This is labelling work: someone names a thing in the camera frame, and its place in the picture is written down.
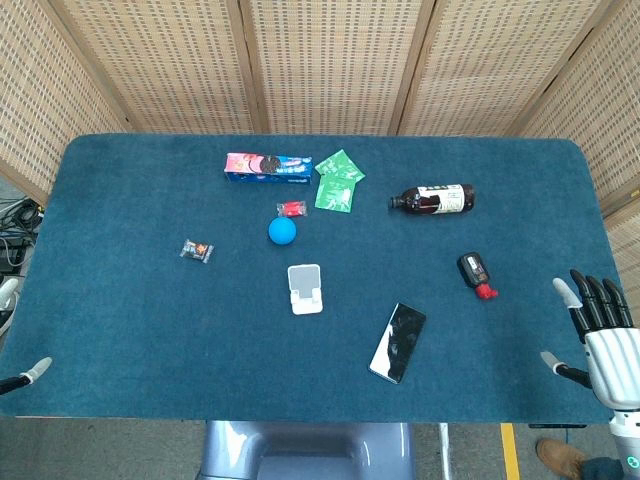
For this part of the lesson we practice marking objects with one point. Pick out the blue-grey robot torso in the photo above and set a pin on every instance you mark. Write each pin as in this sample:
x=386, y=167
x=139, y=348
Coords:
x=305, y=450

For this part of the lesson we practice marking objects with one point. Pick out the small black bottle red cap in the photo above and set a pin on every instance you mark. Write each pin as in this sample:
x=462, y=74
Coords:
x=474, y=270

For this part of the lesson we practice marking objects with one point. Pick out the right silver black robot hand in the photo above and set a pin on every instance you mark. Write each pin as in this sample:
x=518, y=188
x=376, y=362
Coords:
x=612, y=360

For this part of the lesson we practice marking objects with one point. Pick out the blue cookie box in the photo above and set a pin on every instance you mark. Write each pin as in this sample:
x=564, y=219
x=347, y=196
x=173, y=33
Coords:
x=270, y=170

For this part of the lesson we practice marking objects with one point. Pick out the blue ball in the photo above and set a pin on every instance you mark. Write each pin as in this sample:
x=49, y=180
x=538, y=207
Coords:
x=282, y=231

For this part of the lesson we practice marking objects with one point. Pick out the metal table leg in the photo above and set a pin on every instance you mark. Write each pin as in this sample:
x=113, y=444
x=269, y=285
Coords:
x=445, y=450

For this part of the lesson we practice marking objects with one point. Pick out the brown shoe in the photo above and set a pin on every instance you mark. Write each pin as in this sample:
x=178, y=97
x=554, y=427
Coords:
x=560, y=456

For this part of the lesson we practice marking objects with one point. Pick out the white phone stand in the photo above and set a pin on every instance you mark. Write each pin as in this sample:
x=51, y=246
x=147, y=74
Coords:
x=305, y=290

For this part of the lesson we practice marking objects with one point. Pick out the black smartphone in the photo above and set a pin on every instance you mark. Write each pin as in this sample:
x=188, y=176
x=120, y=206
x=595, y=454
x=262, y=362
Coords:
x=398, y=344

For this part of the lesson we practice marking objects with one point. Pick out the green foil packet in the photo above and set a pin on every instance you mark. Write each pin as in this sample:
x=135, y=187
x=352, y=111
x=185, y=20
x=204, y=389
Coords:
x=340, y=164
x=334, y=195

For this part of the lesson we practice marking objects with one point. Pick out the small red snack packet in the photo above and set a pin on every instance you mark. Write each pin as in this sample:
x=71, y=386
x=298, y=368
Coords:
x=292, y=209

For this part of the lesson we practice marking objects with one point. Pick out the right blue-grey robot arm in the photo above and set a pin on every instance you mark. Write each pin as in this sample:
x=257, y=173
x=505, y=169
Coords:
x=627, y=445

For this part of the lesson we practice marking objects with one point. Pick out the dark wrapped candy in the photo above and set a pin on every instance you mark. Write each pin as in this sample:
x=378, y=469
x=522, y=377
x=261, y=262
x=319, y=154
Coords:
x=197, y=250

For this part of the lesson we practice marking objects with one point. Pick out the dark blue trouser leg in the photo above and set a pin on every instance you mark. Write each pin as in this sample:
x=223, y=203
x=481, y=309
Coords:
x=602, y=470

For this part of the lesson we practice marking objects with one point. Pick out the brown bottle with white label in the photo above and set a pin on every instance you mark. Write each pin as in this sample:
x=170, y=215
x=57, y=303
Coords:
x=435, y=199

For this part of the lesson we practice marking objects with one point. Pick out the woven folding screen panel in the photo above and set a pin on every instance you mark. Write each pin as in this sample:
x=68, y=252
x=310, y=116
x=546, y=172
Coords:
x=500, y=65
x=165, y=65
x=335, y=65
x=45, y=100
x=605, y=110

